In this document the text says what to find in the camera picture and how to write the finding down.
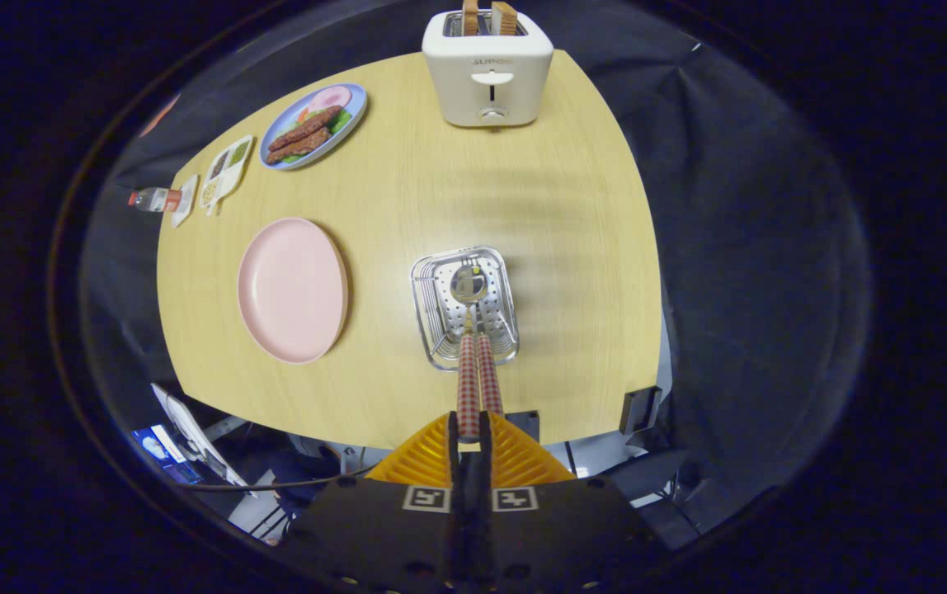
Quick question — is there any clear water bottle red label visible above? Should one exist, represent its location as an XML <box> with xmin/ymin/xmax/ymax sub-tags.
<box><xmin>128</xmin><ymin>187</ymin><xmax>184</xmax><ymax>214</ymax></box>

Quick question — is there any black cable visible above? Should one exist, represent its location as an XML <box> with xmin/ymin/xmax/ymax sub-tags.
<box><xmin>181</xmin><ymin>462</ymin><xmax>379</xmax><ymax>493</ymax></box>

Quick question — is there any black backdrop cloth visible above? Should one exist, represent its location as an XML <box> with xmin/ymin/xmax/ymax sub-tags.
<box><xmin>78</xmin><ymin>0</ymin><xmax>870</xmax><ymax>537</ymax></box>

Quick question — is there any metal wire drain basket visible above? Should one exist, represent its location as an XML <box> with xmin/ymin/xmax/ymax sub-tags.
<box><xmin>410</xmin><ymin>246</ymin><xmax>521</xmax><ymax>372</ymax></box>

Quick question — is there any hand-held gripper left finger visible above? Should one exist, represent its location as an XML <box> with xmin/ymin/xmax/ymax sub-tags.
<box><xmin>284</xmin><ymin>411</ymin><xmax>468</xmax><ymax>594</ymax></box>

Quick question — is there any white compartment condiment tray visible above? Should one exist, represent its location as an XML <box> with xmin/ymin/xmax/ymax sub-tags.
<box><xmin>198</xmin><ymin>134</ymin><xmax>254</xmax><ymax>217</ymax></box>

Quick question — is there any brown meat patty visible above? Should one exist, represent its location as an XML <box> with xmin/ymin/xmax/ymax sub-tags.
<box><xmin>269</xmin><ymin>105</ymin><xmax>344</xmax><ymax>152</ymax></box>
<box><xmin>266</xmin><ymin>126</ymin><xmax>332</xmax><ymax>164</ymax></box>

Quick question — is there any cream white toaster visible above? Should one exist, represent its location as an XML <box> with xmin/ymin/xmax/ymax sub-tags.
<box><xmin>422</xmin><ymin>10</ymin><xmax>555</xmax><ymax>129</ymax></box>

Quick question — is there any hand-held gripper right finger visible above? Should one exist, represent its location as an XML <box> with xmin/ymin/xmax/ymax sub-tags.
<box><xmin>472</xmin><ymin>410</ymin><xmax>664</xmax><ymax>592</ymax></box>

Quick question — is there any white square coaster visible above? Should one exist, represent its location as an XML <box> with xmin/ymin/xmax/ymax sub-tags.
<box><xmin>171</xmin><ymin>174</ymin><xmax>200</xmax><ymax>229</ymax></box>

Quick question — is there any pink ham slice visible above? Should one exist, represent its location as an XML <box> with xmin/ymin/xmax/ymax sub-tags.
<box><xmin>307</xmin><ymin>86</ymin><xmax>353</xmax><ymax>112</ymax></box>

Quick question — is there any pink round plate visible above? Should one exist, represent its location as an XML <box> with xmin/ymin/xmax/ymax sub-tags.
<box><xmin>237</xmin><ymin>217</ymin><xmax>350</xmax><ymax>365</ymax></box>

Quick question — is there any blue food plate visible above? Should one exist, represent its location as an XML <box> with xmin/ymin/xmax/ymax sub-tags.
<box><xmin>259</xmin><ymin>82</ymin><xmax>368</xmax><ymax>171</ymax></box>

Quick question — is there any blue lit screen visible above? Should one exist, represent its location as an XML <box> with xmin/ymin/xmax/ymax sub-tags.
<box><xmin>131</xmin><ymin>425</ymin><xmax>202</xmax><ymax>486</ymax></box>

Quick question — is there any fork with red checked handle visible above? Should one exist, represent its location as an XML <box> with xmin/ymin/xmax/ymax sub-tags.
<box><xmin>473</xmin><ymin>304</ymin><xmax>506</xmax><ymax>417</ymax></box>

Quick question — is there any spoon with red checked handle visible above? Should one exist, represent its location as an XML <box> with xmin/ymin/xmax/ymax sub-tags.
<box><xmin>449</xmin><ymin>264</ymin><xmax>491</xmax><ymax>443</ymax></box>

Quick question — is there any white flat panel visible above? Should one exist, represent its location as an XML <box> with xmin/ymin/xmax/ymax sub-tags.
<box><xmin>152</xmin><ymin>384</ymin><xmax>247</xmax><ymax>496</ymax></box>

